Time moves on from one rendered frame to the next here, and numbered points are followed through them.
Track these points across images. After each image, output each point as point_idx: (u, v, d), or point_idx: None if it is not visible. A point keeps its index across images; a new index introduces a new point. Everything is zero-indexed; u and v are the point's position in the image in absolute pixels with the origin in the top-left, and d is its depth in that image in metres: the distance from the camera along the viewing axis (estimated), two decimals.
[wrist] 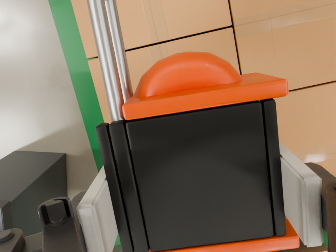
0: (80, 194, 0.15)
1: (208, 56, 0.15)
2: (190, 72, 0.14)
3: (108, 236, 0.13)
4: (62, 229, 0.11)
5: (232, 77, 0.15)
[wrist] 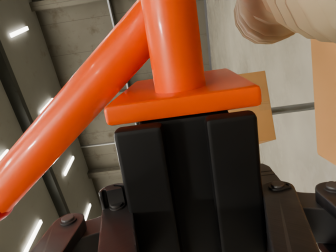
0: None
1: None
2: None
3: None
4: (119, 214, 0.12)
5: None
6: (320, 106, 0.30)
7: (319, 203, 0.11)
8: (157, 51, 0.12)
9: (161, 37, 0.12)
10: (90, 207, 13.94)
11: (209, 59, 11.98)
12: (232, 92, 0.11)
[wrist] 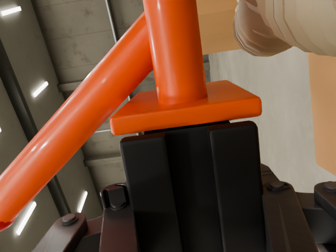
0: None
1: None
2: None
3: None
4: (121, 213, 0.12)
5: None
6: (318, 117, 0.30)
7: (317, 203, 0.11)
8: (161, 64, 0.12)
9: (164, 50, 0.12)
10: (86, 195, 13.75)
11: None
12: (233, 103, 0.11)
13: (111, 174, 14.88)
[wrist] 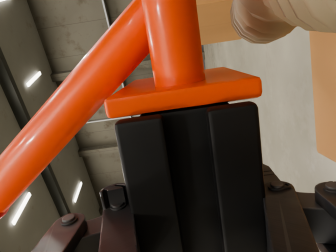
0: None
1: None
2: None
3: None
4: (120, 214, 0.12)
5: None
6: (319, 105, 0.30)
7: (318, 203, 0.11)
8: (157, 44, 0.12)
9: (161, 29, 0.12)
10: (81, 185, 13.78)
11: None
12: (232, 84, 0.11)
13: (106, 164, 14.90)
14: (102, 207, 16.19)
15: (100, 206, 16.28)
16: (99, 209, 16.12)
